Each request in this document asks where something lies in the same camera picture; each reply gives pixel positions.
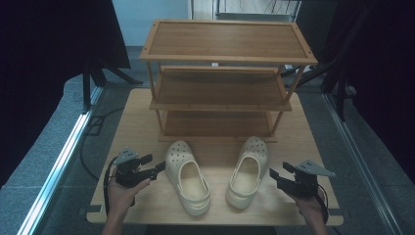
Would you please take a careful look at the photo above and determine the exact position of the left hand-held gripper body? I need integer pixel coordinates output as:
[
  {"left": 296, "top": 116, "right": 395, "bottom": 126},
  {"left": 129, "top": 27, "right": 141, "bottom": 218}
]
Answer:
[{"left": 114, "top": 147, "right": 155, "bottom": 189}]

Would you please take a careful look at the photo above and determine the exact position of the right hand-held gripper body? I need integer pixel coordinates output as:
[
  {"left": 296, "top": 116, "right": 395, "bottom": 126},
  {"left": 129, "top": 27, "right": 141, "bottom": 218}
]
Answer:
[{"left": 280, "top": 160, "right": 337, "bottom": 199}]

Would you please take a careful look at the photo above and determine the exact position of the cream clog shoe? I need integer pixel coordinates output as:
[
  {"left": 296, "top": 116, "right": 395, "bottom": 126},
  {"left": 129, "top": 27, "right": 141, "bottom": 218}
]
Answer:
[
  {"left": 225, "top": 135, "right": 270, "bottom": 211},
  {"left": 163, "top": 140, "right": 211, "bottom": 217}
]

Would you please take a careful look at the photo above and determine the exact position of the three-tier wooden shoe rack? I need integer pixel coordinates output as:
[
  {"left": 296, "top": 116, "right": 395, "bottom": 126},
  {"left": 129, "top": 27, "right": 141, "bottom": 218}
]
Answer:
[{"left": 139, "top": 19, "right": 319, "bottom": 144}]

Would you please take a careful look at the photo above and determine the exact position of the person's right hand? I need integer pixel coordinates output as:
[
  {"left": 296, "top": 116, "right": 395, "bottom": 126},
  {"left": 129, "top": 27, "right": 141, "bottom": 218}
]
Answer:
[{"left": 288, "top": 193, "right": 327, "bottom": 225}]

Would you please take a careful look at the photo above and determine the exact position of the person's left hand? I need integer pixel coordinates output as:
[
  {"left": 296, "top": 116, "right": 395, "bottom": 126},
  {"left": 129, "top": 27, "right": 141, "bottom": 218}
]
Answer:
[{"left": 107, "top": 177, "right": 153, "bottom": 216}]

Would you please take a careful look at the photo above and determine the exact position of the black metal stand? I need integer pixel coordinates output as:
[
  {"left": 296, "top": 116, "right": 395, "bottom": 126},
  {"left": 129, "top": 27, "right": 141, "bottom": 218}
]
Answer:
[
  {"left": 81, "top": 63, "right": 145, "bottom": 115},
  {"left": 280, "top": 0, "right": 375, "bottom": 122}
]

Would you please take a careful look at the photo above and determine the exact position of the white power strip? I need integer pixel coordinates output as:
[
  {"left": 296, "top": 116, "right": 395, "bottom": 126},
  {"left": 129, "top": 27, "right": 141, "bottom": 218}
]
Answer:
[{"left": 283, "top": 64, "right": 315, "bottom": 73}]

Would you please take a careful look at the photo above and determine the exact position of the dark curtain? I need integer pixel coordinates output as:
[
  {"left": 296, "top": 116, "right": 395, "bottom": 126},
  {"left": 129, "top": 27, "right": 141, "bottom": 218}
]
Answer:
[
  {"left": 326, "top": 0, "right": 415, "bottom": 184},
  {"left": 0, "top": 0, "right": 132, "bottom": 190}
]

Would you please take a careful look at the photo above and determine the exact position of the left hand-held gripper black cable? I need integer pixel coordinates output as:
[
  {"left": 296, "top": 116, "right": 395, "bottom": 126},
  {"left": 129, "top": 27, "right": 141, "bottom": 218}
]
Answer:
[{"left": 103, "top": 156, "right": 119, "bottom": 216}]

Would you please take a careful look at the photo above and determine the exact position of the hand-held gripper black cable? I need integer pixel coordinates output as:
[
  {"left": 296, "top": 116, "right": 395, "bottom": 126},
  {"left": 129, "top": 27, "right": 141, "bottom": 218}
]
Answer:
[
  {"left": 103, "top": 156, "right": 119, "bottom": 216},
  {"left": 314, "top": 183, "right": 330, "bottom": 225}
]

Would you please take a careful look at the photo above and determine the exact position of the right hand-held gripper black cable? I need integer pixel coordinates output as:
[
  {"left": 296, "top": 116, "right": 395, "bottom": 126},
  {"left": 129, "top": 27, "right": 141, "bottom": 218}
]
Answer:
[{"left": 314, "top": 183, "right": 330, "bottom": 225}]

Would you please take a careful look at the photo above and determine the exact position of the black floor cable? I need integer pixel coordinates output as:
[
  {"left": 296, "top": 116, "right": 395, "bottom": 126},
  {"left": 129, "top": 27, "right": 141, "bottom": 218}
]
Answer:
[{"left": 79, "top": 107, "right": 125, "bottom": 182}]

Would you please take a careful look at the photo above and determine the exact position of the aluminium floor rail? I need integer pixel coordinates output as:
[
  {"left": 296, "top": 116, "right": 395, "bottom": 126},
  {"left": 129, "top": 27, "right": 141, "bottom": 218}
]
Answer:
[
  {"left": 321, "top": 92, "right": 406, "bottom": 235},
  {"left": 16, "top": 86, "right": 104, "bottom": 235}
]

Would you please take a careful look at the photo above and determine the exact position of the metal background frame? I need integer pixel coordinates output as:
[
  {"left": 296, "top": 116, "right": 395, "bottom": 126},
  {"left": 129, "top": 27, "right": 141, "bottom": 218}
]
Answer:
[{"left": 214, "top": 0, "right": 301, "bottom": 24}]

